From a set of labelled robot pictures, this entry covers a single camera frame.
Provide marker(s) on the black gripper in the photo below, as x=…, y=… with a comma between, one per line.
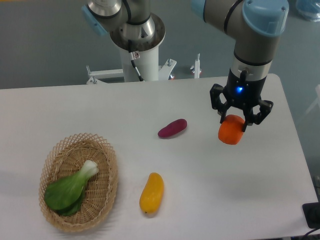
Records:
x=242, y=94

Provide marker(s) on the orange fruit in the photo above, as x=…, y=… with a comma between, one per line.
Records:
x=230, y=131

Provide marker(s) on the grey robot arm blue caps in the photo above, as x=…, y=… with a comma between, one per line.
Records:
x=255, y=25

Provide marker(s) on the woven wicker basket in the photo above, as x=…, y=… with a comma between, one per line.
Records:
x=68, y=157

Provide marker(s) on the purple sweet potato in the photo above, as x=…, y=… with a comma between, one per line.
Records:
x=173, y=128

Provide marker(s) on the blue object top right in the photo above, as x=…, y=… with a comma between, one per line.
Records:
x=309, y=9

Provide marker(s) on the black device at table edge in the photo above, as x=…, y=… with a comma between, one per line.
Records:
x=312, y=214

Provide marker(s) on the yellow mango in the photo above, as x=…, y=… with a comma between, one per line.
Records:
x=152, y=194

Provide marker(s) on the green bok choy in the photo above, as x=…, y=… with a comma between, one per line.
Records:
x=66, y=195

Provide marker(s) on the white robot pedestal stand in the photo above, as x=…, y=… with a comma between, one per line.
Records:
x=138, y=46

